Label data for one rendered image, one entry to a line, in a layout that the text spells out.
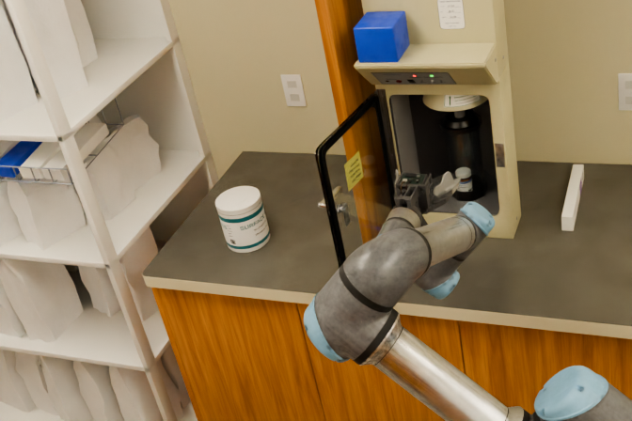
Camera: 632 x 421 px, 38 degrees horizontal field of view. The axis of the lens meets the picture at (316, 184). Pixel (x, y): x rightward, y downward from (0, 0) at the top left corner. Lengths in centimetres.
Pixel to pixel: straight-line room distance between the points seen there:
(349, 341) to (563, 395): 37
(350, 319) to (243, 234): 106
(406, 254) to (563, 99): 127
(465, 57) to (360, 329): 81
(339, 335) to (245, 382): 125
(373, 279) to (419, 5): 88
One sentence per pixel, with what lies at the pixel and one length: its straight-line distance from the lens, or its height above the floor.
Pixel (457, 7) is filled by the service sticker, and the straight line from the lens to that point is 218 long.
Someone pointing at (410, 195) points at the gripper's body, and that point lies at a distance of 205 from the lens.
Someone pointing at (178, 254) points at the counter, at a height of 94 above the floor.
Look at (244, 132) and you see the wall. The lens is 314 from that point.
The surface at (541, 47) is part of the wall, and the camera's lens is 266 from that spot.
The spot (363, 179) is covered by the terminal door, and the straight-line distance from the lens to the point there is 230.
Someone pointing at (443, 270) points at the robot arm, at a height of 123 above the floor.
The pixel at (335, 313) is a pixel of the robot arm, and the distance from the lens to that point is 156.
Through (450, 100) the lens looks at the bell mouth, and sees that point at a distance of 232.
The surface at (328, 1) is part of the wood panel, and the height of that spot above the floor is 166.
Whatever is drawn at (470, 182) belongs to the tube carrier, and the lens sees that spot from 248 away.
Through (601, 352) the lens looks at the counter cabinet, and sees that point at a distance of 231.
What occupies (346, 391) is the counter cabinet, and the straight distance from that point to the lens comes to 266.
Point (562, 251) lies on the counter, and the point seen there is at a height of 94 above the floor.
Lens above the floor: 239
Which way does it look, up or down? 31 degrees down
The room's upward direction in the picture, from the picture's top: 12 degrees counter-clockwise
